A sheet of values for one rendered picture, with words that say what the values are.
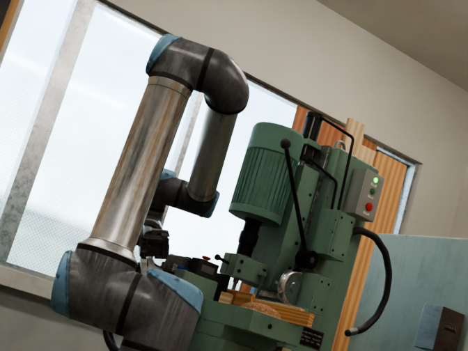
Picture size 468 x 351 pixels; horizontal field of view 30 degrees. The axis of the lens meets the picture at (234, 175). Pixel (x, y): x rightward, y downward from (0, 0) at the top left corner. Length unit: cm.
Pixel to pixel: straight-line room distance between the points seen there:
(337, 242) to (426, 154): 251
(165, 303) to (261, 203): 84
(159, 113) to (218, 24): 235
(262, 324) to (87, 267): 66
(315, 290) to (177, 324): 85
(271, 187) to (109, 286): 91
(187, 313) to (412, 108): 339
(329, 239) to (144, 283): 94
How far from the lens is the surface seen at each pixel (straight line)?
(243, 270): 277
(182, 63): 216
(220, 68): 216
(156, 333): 199
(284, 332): 256
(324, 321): 295
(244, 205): 276
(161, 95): 213
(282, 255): 283
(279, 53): 463
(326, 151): 295
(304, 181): 288
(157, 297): 200
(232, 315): 252
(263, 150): 279
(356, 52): 496
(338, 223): 282
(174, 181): 264
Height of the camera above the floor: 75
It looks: 11 degrees up
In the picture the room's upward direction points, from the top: 17 degrees clockwise
